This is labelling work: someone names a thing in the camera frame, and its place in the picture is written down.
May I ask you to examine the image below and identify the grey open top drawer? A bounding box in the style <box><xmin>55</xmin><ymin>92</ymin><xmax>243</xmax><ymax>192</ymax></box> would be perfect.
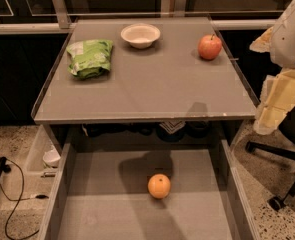
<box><xmin>39</xmin><ymin>140</ymin><xmax>260</xmax><ymax>240</ymax></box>

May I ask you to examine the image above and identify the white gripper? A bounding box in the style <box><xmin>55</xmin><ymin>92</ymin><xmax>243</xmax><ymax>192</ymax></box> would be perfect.
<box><xmin>249</xmin><ymin>0</ymin><xmax>295</xmax><ymax>135</ymax></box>

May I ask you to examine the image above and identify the white cup in bin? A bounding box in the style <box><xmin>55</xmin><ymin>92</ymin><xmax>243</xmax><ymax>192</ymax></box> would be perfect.
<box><xmin>42</xmin><ymin>150</ymin><xmax>60</xmax><ymax>168</ymax></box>

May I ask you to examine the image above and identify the black cable on floor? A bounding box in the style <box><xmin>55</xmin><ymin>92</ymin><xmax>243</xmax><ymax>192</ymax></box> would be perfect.
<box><xmin>0</xmin><ymin>155</ymin><xmax>50</xmax><ymax>240</ymax></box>

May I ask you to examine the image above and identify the horizontal metal rail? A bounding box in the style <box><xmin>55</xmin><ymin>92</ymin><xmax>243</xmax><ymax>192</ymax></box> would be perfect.
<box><xmin>0</xmin><ymin>19</ymin><xmax>276</xmax><ymax>35</ymax></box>

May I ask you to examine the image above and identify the red apple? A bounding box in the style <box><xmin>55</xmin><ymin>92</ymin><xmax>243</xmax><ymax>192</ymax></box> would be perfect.
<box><xmin>198</xmin><ymin>34</ymin><xmax>222</xmax><ymax>60</ymax></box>

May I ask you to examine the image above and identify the grey counter cabinet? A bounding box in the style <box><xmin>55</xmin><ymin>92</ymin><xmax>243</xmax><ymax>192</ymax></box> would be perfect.
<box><xmin>31</xmin><ymin>16</ymin><xmax>263</xmax><ymax>152</ymax></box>

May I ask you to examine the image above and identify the metal rail bracket left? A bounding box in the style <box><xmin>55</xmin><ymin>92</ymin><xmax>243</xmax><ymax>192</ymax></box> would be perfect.
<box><xmin>52</xmin><ymin>0</ymin><xmax>70</xmax><ymax>29</ymax></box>

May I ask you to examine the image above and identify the black office chair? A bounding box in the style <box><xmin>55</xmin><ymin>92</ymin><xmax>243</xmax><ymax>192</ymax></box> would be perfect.
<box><xmin>245</xmin><ymin>107</ymin><xmax>295</xmax><ymax>211</ymax></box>

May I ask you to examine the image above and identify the green snack bag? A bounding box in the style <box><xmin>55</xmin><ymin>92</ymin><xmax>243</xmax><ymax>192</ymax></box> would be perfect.
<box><xmin>66</xmin><ymin>39</ymin><xmax>113</xmax><ymax>79</ymax></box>

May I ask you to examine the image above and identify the white paper bowl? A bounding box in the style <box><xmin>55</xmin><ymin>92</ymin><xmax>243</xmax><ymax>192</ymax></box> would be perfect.
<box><xmin>121</xmin><ymin>23</ymin><xmax>160</xmax><ymax>49</ymax></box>

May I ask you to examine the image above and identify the orange fruit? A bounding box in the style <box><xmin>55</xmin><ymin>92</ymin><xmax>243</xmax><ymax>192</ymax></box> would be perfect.
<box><xmin>148</xmin><ymin>174</ymin><xmax>171</xmax><ymax>199</ymax></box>

